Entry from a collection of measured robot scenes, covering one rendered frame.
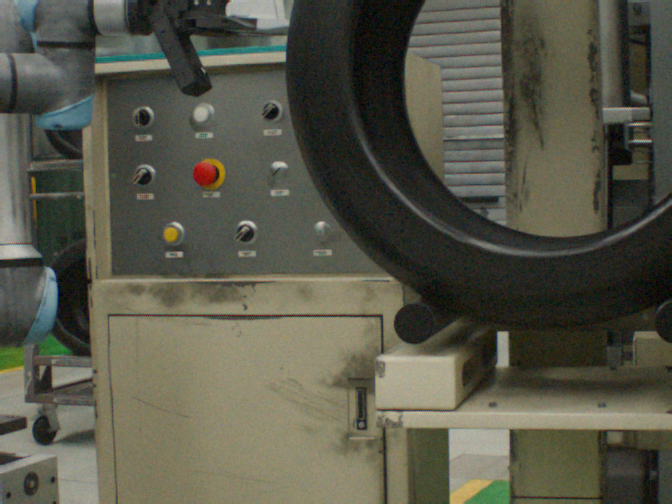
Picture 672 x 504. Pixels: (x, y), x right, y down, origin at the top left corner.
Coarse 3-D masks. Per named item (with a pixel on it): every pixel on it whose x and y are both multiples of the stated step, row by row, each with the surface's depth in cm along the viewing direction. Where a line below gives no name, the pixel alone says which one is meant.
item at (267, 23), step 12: (240, 0) 154; (252, 0) 153; (264, 0) 153; (228, 12) 154; (240, 12) 154; (252, 12) 154; (264, 12) 153; (276, 12) 153; (264, 24) 153; (276, 24) 153; (288, 24) 153
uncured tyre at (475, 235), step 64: (320, 0) 141; (384, 0) 167; (320, 64) 142; (384, 64) 168; (320, 128) 142; (384, 128) 168; (320, 192) 146; (384, 192) 140; (448, 192) 167; (384, 256) 144; (448, 256) 139; (512, 256) 137; (576, 256) 136; (640, 256) 134; (512, 320) 142; (576, 320) 140
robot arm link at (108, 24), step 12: (96, 0) 157; (108, 0) 156; (120, 0) 156; (96, 12) 157; (108, 12) 157; (120, 12) 156; (96, 24) 158; (108, 24) 158; (120, 24) 157; (120, 36) 160
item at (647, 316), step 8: (640, 312) 170; (648, 312) 170; (464, 320) 176; (472, 320) 176; (480, 320) 175; (616, 320) 171; (624, 320) 170; (632, 320) 170; (640, 320) 170; (648, 320) 170; (496, 328) 175; (504, 328) 175; (512, 328) 174; (520, 328) 174; (528, 328) 174; (536, 328) 173; (544, 328) 173; (552, 328) 173; (560, 328) 173; (568, 328) 172; (576, 328) 172; (584, 328) 172; (592, 328) 172; (600, 328) 171; (608, 328) 171; (616, 328) 171; (624, 328) 171; (632, 328) 170; (640, 328) 170; (648, 328) 170
